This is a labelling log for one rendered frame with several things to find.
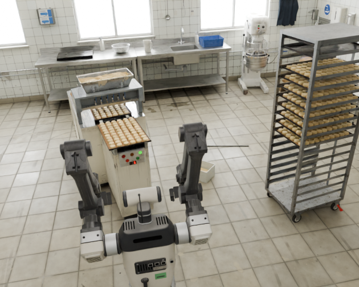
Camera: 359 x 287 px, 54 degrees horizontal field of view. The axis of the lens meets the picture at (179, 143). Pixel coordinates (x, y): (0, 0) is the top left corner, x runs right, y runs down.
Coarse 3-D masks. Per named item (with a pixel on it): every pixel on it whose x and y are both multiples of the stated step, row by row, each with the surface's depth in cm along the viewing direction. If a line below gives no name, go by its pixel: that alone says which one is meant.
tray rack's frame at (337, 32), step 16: (288, 32) 294; (304, 32) 289; (320, 32) 287; (336, 32) 285; (352, 32) 283; (336, 144) 356; (352, 144) 333; (352, 160) 341; (304, 176) 399; (272, 192) 374; (288, 192) 373; (320, 192) 371; (336, 192) 370; (288, 208) 351; (304, 208) 350
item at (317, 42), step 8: (320, 40) 264; (312, 64) 274; (312, 72) 276; (312, 80) 279; (312, 88) 283; (304, 120) 297; (304, 128) 300; (304, 136) 303; (304, 144) 308; (296, 176) 325; (296, 184) 328; (296, 192) 333
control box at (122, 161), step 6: (132, 150) 326; (138, 150) 326; (120, 156) 322; (126, 156) 324; (132, 156) 326; (138, 156) 329; (144, 156) 332; (120, 162) 324; (126, 162) 327; (132, 162) 329; (138, 162) 332
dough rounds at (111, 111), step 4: (120, 104) 405; (100, 108) 396; (104, 108) 397; (112, 108) 395; (116, 108) 396; (120, 108) 399; (124, 108) 394; (92, 112) 392; (96, 112) 387; (100, 112) 386; (104, 112) 391; (108, 112) 386; (112, 112) 385; (116, 112) 387; (120, 112) 384; (124, 112) 384; (128, 112) 385; (96, 116) 379; (100, 116) 382; (104, 116) 377; (108, 116) 378; (112, 116) 381
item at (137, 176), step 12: (108, 156) 354; (108, 168) 377; (120, 168) 331; (132, 168) 336; (144, 168) 341; (108, 180) 403; (120, 180) 337; (132, 180) 342; (144, 180) 347; (120, 192) 343; (120, 204) 350; (132, 216) 366
